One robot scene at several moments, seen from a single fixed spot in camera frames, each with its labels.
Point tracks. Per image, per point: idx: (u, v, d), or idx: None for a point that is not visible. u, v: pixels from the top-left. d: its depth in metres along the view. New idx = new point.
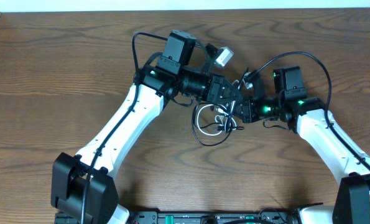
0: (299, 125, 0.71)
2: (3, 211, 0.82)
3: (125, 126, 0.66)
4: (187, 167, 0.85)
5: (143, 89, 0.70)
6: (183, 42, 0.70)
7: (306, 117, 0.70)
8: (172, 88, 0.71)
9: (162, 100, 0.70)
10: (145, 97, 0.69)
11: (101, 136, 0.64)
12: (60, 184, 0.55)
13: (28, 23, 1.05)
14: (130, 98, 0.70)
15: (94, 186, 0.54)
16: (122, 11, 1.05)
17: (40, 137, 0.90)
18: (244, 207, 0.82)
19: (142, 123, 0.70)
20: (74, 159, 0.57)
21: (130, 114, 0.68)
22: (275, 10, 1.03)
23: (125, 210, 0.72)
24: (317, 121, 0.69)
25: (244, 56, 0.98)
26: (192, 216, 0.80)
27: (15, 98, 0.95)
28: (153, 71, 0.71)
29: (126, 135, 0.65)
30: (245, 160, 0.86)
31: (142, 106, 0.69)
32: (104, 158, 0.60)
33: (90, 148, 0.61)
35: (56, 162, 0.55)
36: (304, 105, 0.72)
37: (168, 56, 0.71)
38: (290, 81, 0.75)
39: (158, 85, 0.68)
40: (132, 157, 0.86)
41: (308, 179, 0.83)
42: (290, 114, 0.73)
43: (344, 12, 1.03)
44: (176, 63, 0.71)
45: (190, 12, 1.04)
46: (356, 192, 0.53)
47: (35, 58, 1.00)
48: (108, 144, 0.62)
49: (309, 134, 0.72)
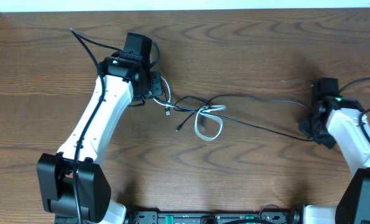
0: (330, 119, 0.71)
2: (4, 211, 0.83)
3: (99, 115, 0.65)
4: (187, 167, 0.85)
5: (108, 80, 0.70)
6: (141, 38, 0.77)
7: (339, 112, 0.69)
8: (138, 73, 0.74)
9: (130, 86, 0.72)
10: (113, 85, 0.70)
11: (78, 130, 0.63)
12: (48, 186, 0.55)
13: (28, 23, 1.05)
14: (99, 90, 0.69)
15: (83, 178, 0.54)
16: (122, 10, 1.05)
17: (40, 137, 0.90)
18: (244, 207, 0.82)
19: (117, 111, 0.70)
20: (57, 157, 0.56)
21: (102, 104, 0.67)
22: (275, 10, 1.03)
23: (123, 206, 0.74)
24: (349, 117, 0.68)
25: (244, 56, 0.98)
26: (192, 216, 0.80)
27: (15, 98, 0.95)
28: (115, 61, 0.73)
29: (102, 123, 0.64)
30: (245, 160, 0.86)
31: (111, 94, 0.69)
32: (87, 149, 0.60)
33: (69, 142, 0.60)
35: (39, 163, 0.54)
36: (341, 102, 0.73)
37: (129, 51, 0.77)
38: (327, 86, 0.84)
39: (124, 72, 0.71)
40: (132, 157, 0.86)
41: (308, 179, 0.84)
42: (324, 108, 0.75)
43: (344, 12, 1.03)
44: (138, 56, 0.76)
45: (190, 12, 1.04)
46: (365, 185, 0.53)
47: (34, 58, 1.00)
48: (87, 134, 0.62)
49: (336, 128, 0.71)
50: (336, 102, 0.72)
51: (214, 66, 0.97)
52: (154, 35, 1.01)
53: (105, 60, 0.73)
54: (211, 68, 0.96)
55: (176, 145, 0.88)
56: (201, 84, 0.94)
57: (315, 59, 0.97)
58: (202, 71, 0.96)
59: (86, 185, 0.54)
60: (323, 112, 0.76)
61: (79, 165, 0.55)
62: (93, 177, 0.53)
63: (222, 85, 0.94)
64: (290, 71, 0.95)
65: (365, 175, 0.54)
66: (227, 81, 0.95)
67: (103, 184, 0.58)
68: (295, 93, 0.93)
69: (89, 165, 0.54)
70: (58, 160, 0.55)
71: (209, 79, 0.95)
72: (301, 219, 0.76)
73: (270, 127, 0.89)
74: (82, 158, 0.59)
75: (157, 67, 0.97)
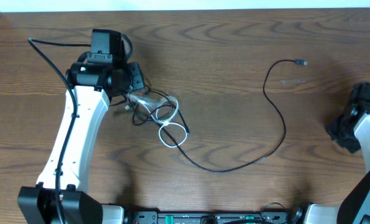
0: (360, 122, 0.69)
2: (4, 211, 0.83)
3: (74, 134, 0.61)
4: (187, 167, 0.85)
5: (78, 91, 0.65)
6: (107, 33, 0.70)
7: None
8: (110, 77, 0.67)
9: (105, 94, 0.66)
10: (84, 98, 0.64)
11: (54, 154, 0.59)
12: (35, 216, 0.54)
13: (28, 23, 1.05)
14: (70, 106, 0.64)
15: (68, 207, 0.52)
16: (122, 10, 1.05)
17: (40, 137, 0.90)
18: (244, 207, 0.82)
19: (94, 124, 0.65)
20: (38, 188, 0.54)
21: (76, 121, 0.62)
22: (275, 10, 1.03)
23: (119, 207, 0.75)
24: None
25: (244, 56, 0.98)
26: (192, 216, 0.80)
27: (15, 98, 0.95)
28: (83, 68, 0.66)
29: (79, 143, 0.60)
30: (245, 160, 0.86)
31: (84, 107, 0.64)
32: (67, 175, 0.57)
33: (48, 170, 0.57)
35: (20, 198, 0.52)
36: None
37: (97, 51, 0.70)
38: (367, 92, 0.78)
39: (94, 80, 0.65)
40: (132, 157, 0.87)
41: (308, 179, 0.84)
42: (356, 111, 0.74)
43: (344, 12, 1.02)
44: (107, 55, 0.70)
45: (190, 12, 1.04)
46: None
47: (34, 58, 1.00)
48: (64, 157, 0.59)
49: (364, 130, 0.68)
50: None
51: (214, 67, 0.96)
52: (154, 35, 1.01)
53: (71, 69, 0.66)
54: (211, 68, 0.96)
55: (176, 145, 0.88)
56: (201, 84, 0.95)
57: (315, 59, 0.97)
58: (202, 71, 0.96)
59: (73, 213, 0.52)
60: (356, 115, 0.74)
61: (63, 192, 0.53)
62: (78, 204, 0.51)
63: (222, 85, 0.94)
64: (290, 71, 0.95)
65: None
66: (227, 81, 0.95)
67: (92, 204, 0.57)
68: (296, 93, 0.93)
69: (72, 193, 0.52)
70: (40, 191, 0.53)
71: (209, 79, 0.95)
72: (303, 216, 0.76)
73: (270, 127, 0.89)
74: (63, 186, 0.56)
75: (157, 67, 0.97)
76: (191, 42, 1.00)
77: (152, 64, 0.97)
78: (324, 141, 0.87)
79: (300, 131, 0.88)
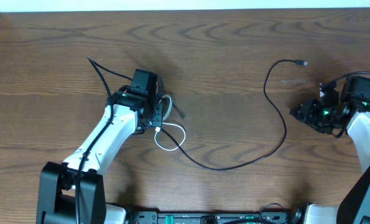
0: (351, 121, 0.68)
2: (4, 211, 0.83)
3: (106, 134, 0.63)
4: (187, 167, 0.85)
5: (119, 107, 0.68)
6: (149, 73, 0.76)
7: (362, 116, 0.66)
8: (143, 107, 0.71)
9: (135, 117, 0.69)
10: (123, 110, 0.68)
11: (84, 144, 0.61)
12: (48, 196, 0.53)
13: (28, 23, 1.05)
14: (107, 114, 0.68)
15: (85, 187, 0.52)
16: (122, 10, 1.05)
17: (41, 137, 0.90)
18: (244, 207, 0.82)
19: (122, 135, 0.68)
20: (61, 167, 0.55)
21: (110, 126, 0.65)
22: (276, 10, 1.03)
23: (121, 209, 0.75)
24: None
25: (244, 56, 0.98)
26: (192, 216, 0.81)
27: (15, 98, 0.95)
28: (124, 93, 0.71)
29: (109, 142, 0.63)
30: (245, 160, 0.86)
31: (120, 117, 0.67)
32: (92, 162, 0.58)
33: (75, 154, 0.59)
35: (43, 172, 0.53)
36: (366, 106, 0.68)
37: (136, 85, 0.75)
38: (359, 88, 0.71)
39: (131, 103, 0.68)
40: (132, 157, 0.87)
41: (308, 180, 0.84)
42: (347, 110, 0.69)
43: (344, 12, 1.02)
44: (144, 91, 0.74)
45: (190, 12, 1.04)
46: None
47: (34, 58, 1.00)
48: (93, 148, 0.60)
49: (355, 129, 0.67)
50: (361, 105, 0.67)
51: (214, 67, 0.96)
52: (154, 35, 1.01)
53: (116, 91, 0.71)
54: (212, 69, 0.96)
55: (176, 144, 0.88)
56: (201, 84, 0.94)
57: (315, 59, 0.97)
58: (202, 71, 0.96)
59: (87, 196, 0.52)
60: (345, 114, 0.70)
61: (83, 175, 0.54)
62: (94, 187, 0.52)
63: (222, 85, 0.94)
64: (290, 71, 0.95)
65: None
66: (227, 81, 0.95)
67: (102, 200, 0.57)
68: (296, 93, 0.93)
69: (93, 176, 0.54)
70: (63, 170, 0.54)
71: (208, 80, 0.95)
72: (303, 216, 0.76)
73: (270, 127, 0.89)
74: (85, 170, 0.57)
75: (158, 67, 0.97)
76: (191, 42, 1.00)
77: (152, 64, 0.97)
78: (324, 141, 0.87)
79: (300, 131, 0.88)
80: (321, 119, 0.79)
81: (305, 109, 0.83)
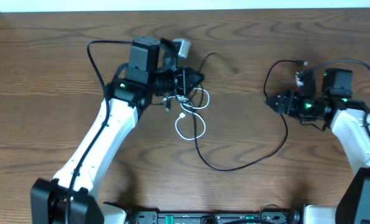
0: (335, 118, 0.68)
2: (4, 211, 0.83)
3: (100, 141, 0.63)
4: (187, 167, 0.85)
5: (114, 104, 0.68)
6: (146, 49, 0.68)
7: (344, 113, 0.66)
8: (144, 98, 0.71)
9: (135, 111, 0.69)
10: (118, 110, 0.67)
11: (76, 155, 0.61)
12: (40, 212, 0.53)
13: (28, 23, 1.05)
14: (102, 114, 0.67)
15: (76, 208, 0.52)
16: (122, 10, 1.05)
17: (41, 137, 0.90)
18: (244, 207, 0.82)
19: (118, 137, 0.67)
20: (53, 184, 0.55)
21: (104, 129, 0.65)
22: (275, 10, 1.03)
23: (121, 211, 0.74)
24: (353, 117, 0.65)
25: (244, 56, 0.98)
26: (192, 216, 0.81)
27: (15, 98, 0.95)
28: (123, 84, 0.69)
29: (102, 151, 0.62)
30: (245, 160, 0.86)
31: (115, 119, 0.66)
32: (83, 177, 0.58)
33: (66, 169, 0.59)
35: (34, 189, 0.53)
36: (347, 102, 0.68)
37: (135, 66, 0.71)
38: (340, 81, 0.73)
39: (129, 98, 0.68)
40: (132, 157, 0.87)
41: (308, 180, 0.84)
42: (329, 108, 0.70)
43: (344, 12, 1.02)
44: (144, 73, 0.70)
45: (191, 12, 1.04)
46: None
47: (34, 58, 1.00)
48: (85, 161, 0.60)
49: (340, 127, 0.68)
50: (342, 102, 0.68)
51: (214, 66, 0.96)
52: (154, 35, 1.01)
53: (112, 83, 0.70)
54: (211, 68, 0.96)
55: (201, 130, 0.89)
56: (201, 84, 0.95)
57: (315, 59, 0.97)
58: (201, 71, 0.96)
59: (79, 216, 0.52)
60: (328, 112, 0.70)
61: (75, 195, 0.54)
62: (85, 209, 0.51)
63: (222, 85, 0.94)
64: (291, 71, 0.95)
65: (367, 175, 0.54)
66: (226, 81, 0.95)
67: (98, 217, 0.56)
68: None
69: (84, 197, 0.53)
70: (53, 187, 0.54)
71: (208, 80, 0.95)
72: (301, 218, 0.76)
73: (270, 127, 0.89)
74: (76, 187, 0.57)
75: None
76: (192, 42, 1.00)
77: None
78: (324, 141, 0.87)
79: (300, 131, 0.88)
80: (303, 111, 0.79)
81: (287, 101, 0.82)
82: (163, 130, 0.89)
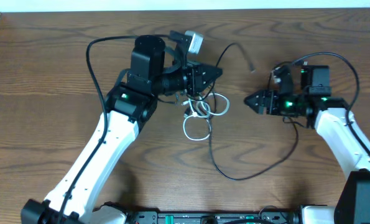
0: (319, 119, 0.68)
2: (4, 211, 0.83)
3: (95, 161, 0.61)
4: (187, 167, 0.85)
5: (112, 117, 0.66)
6: (146, 58, 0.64)
7: (326, 113, 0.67)
8: (146, 109, 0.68)
9: (136, 126, 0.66)
10: (116, 126, 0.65)
11: (70, 175, 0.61)
12: None
13: (28, 23, 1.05)
14: (101, 128, 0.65)
15: None
16: (122, 10, 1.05)
17: (41, 137, 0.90)
18: (244, 207, 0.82)
19: (117, 154, 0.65)
20: (44, 205, 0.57)
21: (101, 147, 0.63)
22: (275, 10, 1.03)
23: (121, 215, 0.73)
24: (336, 117, 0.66)
25: (244, 56, 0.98)
26: (192, 216, 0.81)
27: (15, 98, 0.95)
28: (124, 94, 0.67)
29: (97, 171, 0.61)
30: (245, 160, 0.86)
31: (113, 135, 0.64)
32: (74, 201, 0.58)
33: (59, 190, 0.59)
35: (25, 210, 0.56)
36: (327, 101, 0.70)
37: (137, 74, 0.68)
38: (317, 78, 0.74)
39: (130, 110, 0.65)
40: (132, 157, 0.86)
41: (308, 180, 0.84)
42: (311, 109, 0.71)
43: (344, 12, 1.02)
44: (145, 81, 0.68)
45: (191, 12, 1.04)
46: (362, 186, 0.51)
47: (34, 58, 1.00)
48: (78, 183, 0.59)
49: (324, 127, 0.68)
50: (322, 102, 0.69)
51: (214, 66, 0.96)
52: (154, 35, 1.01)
53: (113, 93, 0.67)
54: None
55: (208, 135, 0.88)
56: None
57: (315, 59, 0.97)
58: None
59: None
60: (309, 114, 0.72)
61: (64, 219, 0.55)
62: None
63: (222, 85, 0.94)
64: None
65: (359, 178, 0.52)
66: (226, 81, 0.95)
67: None
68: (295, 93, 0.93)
69: None
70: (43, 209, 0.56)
71: None
72: (301, 221, 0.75)
73: (270, 127, 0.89)
74: (68, 211, 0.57)
75: None
76: None
77: None
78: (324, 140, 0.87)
79: (301, 131, 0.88)
80: (283, 109, 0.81)
81: (268, 100, 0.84)
82: (163, 130, 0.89)
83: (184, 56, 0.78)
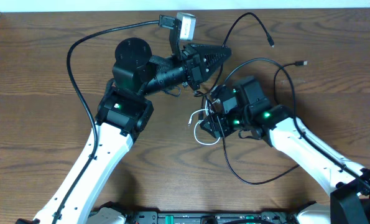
0: (271, 139, 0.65)
2: (4, 211, 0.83)
3: (86, 178, 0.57)
4: (187, 167, 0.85)
5: (102, 130, 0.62)
6: (132, 76, 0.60)
7: (277, 131, 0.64)
8: (141, 119, 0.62)
9: (130, 138, 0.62)
10: (108, 139, 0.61)
11: (60, 192, 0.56)
12: None
13: (28, 23, 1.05)
14: (92, 142, 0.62)
15: None
16: (122, 10, 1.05)
17: (40, 137, 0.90)
18: (244, 207, 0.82)
19: (109, 168, 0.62)
20: None
21: (92, 162, 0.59)
22: (276, 10, 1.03)
23: (120, 217, 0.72)
24: (289, 132, 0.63)
25: (244, 56, 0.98)
26: (192, 216, 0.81)
27: (15, 98, 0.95)
28: (117, 104, 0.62)
29: (88, 188, 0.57)
30: (245, 160, 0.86)
31: (105, 150, 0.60)
32: (65, 221, 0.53)
33: (48, 209, 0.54)
35: None
36: (270, 117, 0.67)
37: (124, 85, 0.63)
38: (251, 94, 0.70)
39: (125, 121, 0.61)
40: (132, 157, 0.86)
41: (308, 179, 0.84)
42: (260, 129, 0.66)
43: (344, 12, 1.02)
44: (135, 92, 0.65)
45: (190, 12, 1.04)
46: (348, 205, 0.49)
47: (34, 58, 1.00)
48: (68, 201, 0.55)
49: (283, 146, 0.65)
50: (265, 121, 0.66)
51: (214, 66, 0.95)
52: (154, 35, 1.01)
53: (104, 102, 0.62)
54: None
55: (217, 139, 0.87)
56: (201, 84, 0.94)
57: (314, 59, 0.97)
58: None
59: None
60: (260, 134, 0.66)
61: None
62: None
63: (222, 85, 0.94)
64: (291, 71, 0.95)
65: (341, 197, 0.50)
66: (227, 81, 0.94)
67: None
68: (296, 93, 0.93)
69: None
70: None
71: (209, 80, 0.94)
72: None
73: None
74: None
75: None
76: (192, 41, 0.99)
77: None
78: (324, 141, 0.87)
79: None
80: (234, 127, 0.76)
81: (217, 125, 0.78)
82: (163, 130, 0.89)
83: (177, 45, 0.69)
